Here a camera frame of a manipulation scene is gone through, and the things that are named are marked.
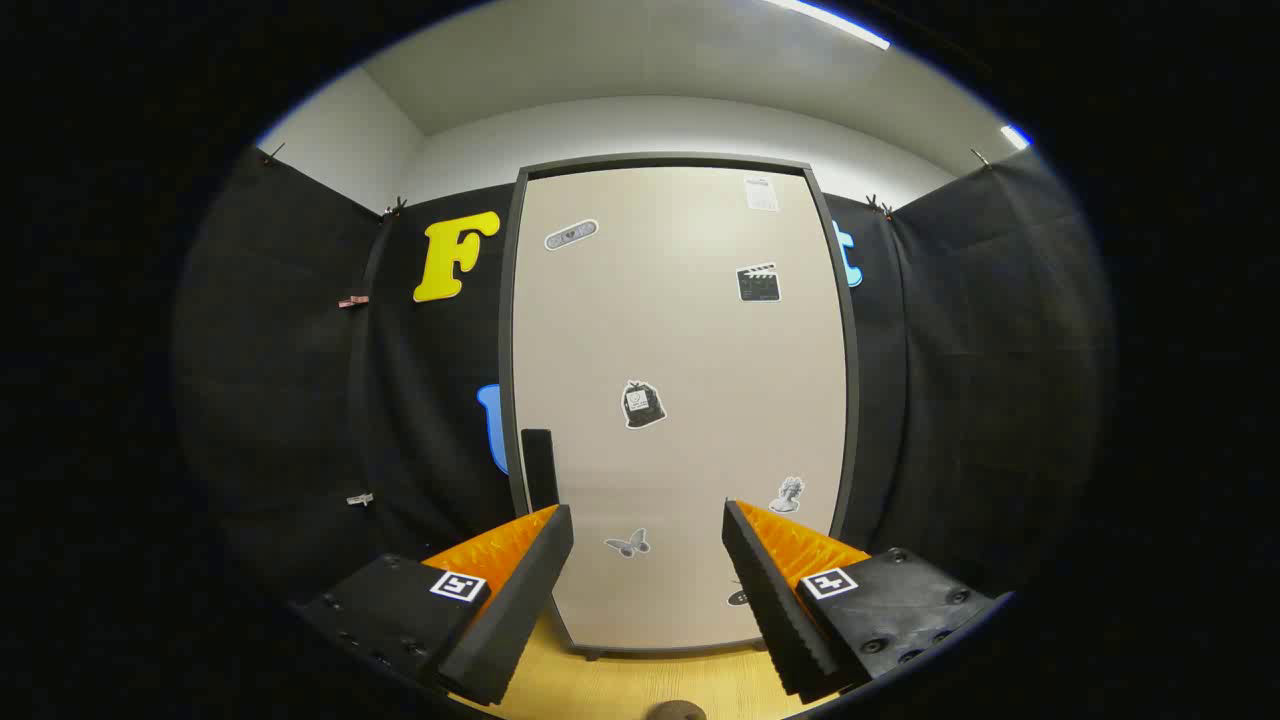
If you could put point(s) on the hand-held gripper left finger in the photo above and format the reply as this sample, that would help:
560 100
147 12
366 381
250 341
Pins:
520 600

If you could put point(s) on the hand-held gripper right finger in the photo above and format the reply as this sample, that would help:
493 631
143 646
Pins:
770 600

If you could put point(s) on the beige shoe cabinet door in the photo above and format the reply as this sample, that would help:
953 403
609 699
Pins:
680 330

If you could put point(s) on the black backdrop cloth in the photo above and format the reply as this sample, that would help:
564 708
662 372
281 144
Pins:
290 400

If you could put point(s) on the short ceiling light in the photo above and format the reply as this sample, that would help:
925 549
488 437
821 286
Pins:
1015 136

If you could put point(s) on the long ceiling light strip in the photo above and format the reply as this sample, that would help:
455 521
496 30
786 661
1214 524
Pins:
830 22

